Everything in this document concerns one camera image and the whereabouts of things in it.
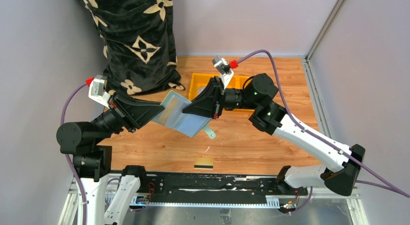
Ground aluminium frame rail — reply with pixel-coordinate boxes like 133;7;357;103
58;172;369;225

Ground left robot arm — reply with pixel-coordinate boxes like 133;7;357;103
56;94;164;225

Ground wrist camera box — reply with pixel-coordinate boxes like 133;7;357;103
212;55;234;89
86;75;111;108

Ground middle yellow bin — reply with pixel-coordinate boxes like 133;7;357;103
229;75;254;112

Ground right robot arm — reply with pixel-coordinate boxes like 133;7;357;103
182;74;365;196

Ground tan card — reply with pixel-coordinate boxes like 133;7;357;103
193;157;214;169
158;98;178;125

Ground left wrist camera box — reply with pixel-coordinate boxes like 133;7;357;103
86;75;111;108

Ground left yellow bin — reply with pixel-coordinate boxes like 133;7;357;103
188;73;214;101

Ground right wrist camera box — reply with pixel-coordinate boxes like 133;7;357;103
212;55;234;89

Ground black floral blanket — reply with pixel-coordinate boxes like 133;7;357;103
77;0;185;96

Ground yellow bin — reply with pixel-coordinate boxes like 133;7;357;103
229;75;254;112
188;73;214;101

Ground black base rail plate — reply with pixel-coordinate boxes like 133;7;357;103
137;172;308;205

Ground green card holder wallet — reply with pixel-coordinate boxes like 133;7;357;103
152;90;216;139

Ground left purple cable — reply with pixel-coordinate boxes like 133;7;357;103
59;77;95;225

